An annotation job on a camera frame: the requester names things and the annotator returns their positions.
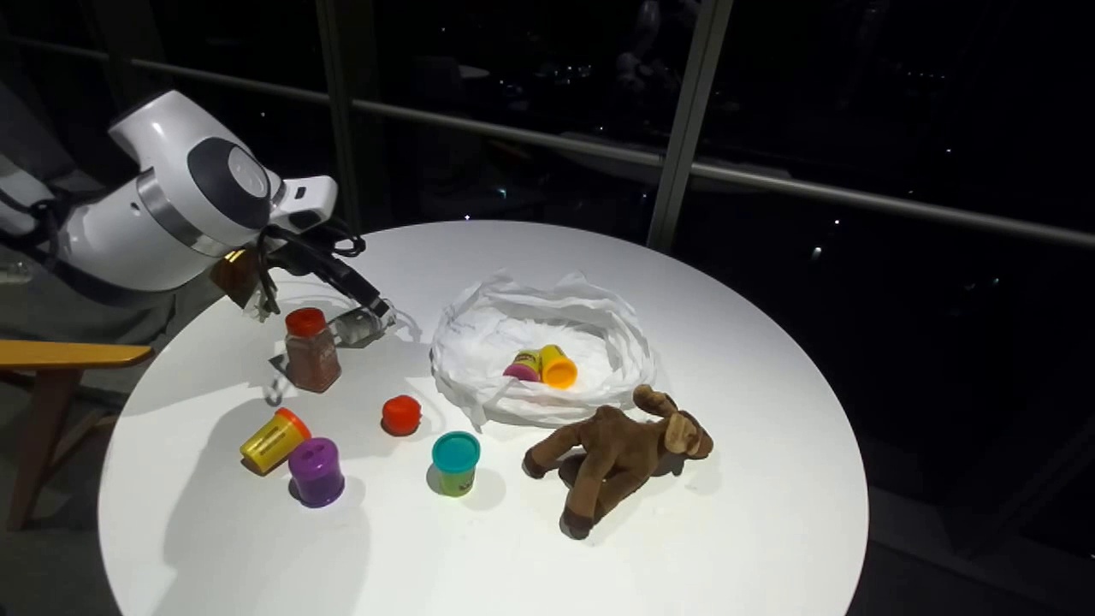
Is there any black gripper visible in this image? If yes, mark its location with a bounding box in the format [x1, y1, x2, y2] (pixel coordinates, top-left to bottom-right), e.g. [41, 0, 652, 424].
[267, 228, 402, 328]

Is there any spice jar with red lid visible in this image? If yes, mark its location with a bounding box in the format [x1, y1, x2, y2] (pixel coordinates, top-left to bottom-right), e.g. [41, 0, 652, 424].
[281, 304, 345, 398]

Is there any yellow cup with pink lid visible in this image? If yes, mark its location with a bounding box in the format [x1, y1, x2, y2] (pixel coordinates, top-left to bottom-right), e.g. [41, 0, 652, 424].
[502, 349, 543, 386]

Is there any yellow cup with orange rim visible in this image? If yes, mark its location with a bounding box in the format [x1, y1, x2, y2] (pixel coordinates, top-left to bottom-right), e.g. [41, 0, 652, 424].
[236, 403, 314, 478]
[536, 343, 581, 393]

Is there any purple plastic cup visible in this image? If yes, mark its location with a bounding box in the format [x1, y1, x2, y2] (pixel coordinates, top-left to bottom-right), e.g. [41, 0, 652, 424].
[285, 436, 350, 515]

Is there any green cup with teal lid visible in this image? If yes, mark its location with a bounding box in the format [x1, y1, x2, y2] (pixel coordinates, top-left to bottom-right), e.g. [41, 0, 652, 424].
[429, 427, 485, 501]

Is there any brown plush animal toy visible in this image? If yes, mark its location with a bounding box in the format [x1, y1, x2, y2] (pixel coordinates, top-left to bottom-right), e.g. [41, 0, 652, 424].
[522, 380, 719, 546]

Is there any clear plastic bag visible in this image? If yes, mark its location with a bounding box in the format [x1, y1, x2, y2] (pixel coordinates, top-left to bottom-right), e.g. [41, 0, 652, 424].
[423, 272, 663, 436]

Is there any wooden armchair with grey cushion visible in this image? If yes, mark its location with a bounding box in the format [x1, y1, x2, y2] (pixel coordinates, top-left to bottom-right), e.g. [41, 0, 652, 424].
[0, 65, 158, 540]

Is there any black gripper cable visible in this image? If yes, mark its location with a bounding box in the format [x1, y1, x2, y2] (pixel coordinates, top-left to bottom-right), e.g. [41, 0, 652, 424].
[297, 224, 371, 264]

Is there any wrist camera on wooden plate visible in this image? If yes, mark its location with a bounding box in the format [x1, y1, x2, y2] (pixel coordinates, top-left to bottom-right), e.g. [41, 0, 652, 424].
[209, 244, 288, 323]

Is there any dark window post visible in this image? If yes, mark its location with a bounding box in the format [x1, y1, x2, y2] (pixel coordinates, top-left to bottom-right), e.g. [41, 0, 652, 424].
[311, 0, 371, 234]

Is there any horizontal window rail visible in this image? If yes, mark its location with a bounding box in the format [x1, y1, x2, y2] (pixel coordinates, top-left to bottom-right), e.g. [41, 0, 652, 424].
[0, 31, 1095, 252]

